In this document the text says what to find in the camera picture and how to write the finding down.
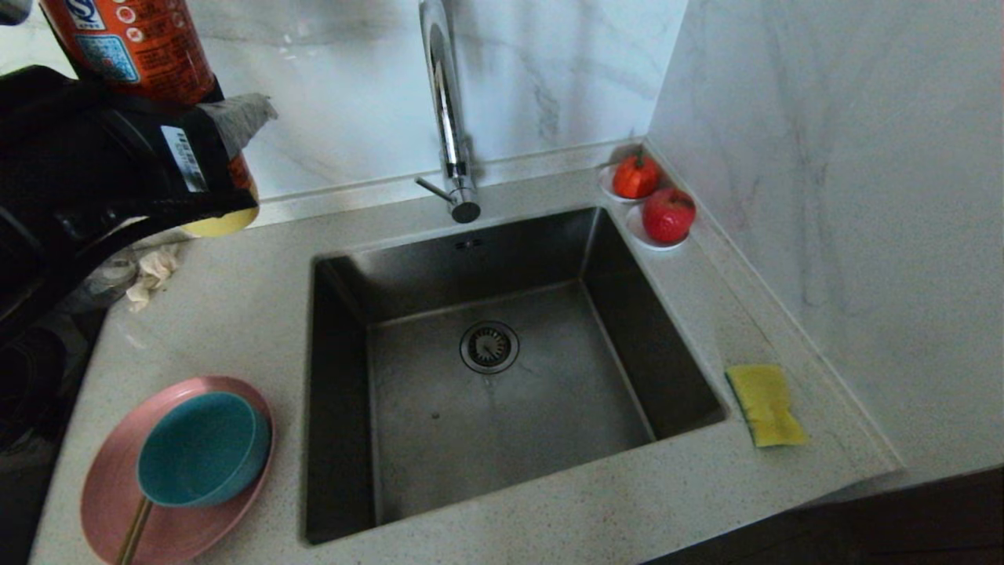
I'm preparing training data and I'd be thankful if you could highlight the orange detergent bottle yellow cap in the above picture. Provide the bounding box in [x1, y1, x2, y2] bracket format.
[39, 0, 260, 238]

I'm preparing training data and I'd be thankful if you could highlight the yellow sponge green backing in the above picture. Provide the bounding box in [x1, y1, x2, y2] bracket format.
[725, 363, 809, 448]

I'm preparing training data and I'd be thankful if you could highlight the stainless steel sink basin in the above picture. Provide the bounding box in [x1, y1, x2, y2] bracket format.
[302, 206, 726, 545]

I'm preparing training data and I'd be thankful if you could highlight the crumpled beige tissue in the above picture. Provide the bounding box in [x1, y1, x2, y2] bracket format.
[125, 245, 183, 312]

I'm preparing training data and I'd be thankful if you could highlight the chrome kitchen faucet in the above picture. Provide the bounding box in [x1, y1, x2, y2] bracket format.
[415, 0, 482, 225]

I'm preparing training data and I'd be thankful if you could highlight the teal bowl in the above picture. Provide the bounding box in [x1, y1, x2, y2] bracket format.
[137, 392, 272, 507]

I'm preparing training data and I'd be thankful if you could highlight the black stove cooktop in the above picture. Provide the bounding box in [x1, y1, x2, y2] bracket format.
[0, 322, 103, 565]

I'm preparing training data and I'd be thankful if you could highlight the pink plate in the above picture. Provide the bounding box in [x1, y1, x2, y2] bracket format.
[80, 375, 275, 565]

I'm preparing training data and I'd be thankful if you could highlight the round metal drain strainer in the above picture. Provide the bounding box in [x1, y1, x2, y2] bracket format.
[460, 320, 520, 374]

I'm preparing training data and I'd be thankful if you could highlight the small white dish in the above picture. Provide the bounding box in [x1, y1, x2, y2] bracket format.
[599, 163, 661, 205]
[625, 206, 689, 252]

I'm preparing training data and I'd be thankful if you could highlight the red tomato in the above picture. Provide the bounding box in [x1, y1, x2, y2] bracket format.
[611, 153, 661, 200]

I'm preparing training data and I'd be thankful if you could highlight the red apple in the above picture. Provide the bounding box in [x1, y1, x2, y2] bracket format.
[642, 187, 697, 244]

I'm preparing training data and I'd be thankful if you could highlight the golden utensil handle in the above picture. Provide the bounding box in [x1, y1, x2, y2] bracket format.
[116, 496, 155, 565]

